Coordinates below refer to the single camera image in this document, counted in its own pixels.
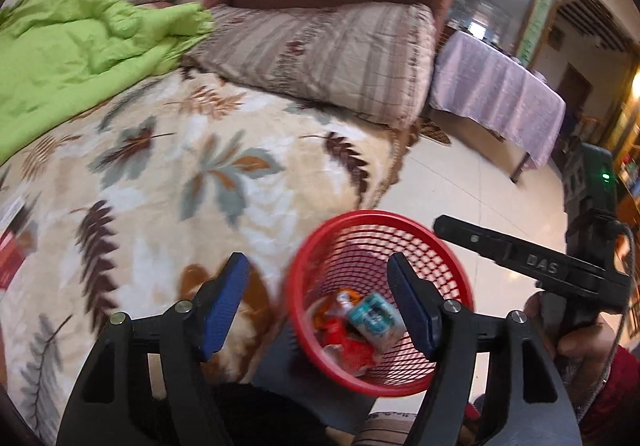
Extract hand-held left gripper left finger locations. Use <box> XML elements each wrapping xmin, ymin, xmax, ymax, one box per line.
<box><xmin>56</xmin><ymin>253</ymin><xmax>249</xmax><ymax>446</ymax></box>

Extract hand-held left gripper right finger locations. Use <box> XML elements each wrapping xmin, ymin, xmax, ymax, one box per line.
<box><xmin>389</xmin><ymin>253</ymin><xmax>583</xmax><ymax>446</ymax></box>

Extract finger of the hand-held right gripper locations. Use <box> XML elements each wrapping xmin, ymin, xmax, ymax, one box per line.
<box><xmin>433</xmin><ymin>215</ymin><xmax>619</xmax><ymax>299</ymax></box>

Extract red mesh plastic basket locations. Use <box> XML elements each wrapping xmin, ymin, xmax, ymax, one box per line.
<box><xmin>286</xmin><ymin>210</ymin><xmax>476</xmax><ymax>398</ymax></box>

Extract large red foil wrapper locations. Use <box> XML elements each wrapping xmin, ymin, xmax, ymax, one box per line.
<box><xmin>0</xmin><ymin>225</ymin><xmax>38</xmax><ymax>289</ymax></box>

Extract white and dark carton box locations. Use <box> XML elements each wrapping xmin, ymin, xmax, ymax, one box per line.
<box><xmin>0</xmin><ymin>197</ymin><xmax>27</xmax><ymax>227</ymax></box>

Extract person's right forearm red sleeve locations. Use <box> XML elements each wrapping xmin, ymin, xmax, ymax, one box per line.
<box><xmin>574</xmin><ymin>345</ymin><xmax>640</xmax><ymax>438</ymax></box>

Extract person's right hand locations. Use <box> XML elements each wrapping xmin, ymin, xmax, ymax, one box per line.
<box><xmin>524</xmin><ymin>292</ymin><xmax>622</xmax><ymax>377</ymax></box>

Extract teal and white packet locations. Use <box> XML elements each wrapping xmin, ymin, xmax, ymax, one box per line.
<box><xmin>347</xmin><ymin>293</ymin><xmax>406</xmax><ymax>342</ymax></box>

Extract crumpled red wrapper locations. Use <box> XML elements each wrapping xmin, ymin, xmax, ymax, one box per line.
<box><xmin>322</xmin><ymin>321</ymin><xmax>379</xmax><ymax>378</ymax></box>

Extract wooden table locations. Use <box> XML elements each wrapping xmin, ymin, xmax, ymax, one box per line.
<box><xmin>437</xmin><ymin>110</ymin><xmax>532</xmax><ymax>185</ymax></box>

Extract orange and white wrapper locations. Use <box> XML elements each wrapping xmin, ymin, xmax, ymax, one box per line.
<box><xmin>312</xmin><ymin>288</ymin><xmax>362</xmax><ymax>327</ymax></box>

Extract grey seat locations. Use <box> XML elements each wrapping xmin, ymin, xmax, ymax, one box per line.
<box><xmin>250</xmin><ymin>325</ymin><xmax>383</xmax><ymax>433</ymax></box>

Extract person's dark trousers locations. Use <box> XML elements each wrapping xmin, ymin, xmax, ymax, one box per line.
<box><xmin>150</xmin><ymin>382</ymin><xmax>353</xmax><ymax>446</ymax></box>

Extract leaf print blanket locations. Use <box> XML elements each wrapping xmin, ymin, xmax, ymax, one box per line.
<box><xmin>0</xmin><ymin>66</ymin><xmax>417</xmax><ymax>446</ymax></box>

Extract striped cloth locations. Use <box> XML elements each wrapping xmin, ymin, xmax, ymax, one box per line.
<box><xmin>350</xmin><ymin>410</ymin><xmax>427</xmax><ymax>446</ymax></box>

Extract lilac tablecloth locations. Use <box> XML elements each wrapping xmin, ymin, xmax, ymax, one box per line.
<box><xmin>428</xmin><ymin>28</ymin><xmax>569</xmax><ymax>170</ymax></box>

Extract patterned floor rug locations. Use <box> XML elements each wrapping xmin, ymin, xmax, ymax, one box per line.
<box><xmin>414</xmin><ymin>118</ymin><xmax>454</xmax><ymax>147</ymax></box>

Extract striped brown pillow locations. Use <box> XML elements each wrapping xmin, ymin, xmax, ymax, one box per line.
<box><xmin>186</xmin><ymin>3</ymin><xmax>439</xmax><ymax>133</ymax></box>

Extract green quilt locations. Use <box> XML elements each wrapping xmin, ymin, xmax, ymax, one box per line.
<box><xmin>0</xmin><ymin>0</ymin><xmax>217</xmax><ymax>167</ymax></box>

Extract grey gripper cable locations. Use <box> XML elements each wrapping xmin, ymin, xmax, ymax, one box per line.
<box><xmin>587</xmin><ymin>222</ymin><xmax>637</xmax><ymax>409</ymax></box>

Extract green wall strip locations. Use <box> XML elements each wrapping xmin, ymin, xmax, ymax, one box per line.
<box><xmin>519</xmin><ymin>0</ymin><xmax>559</xmax><ymax>62</ymax></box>

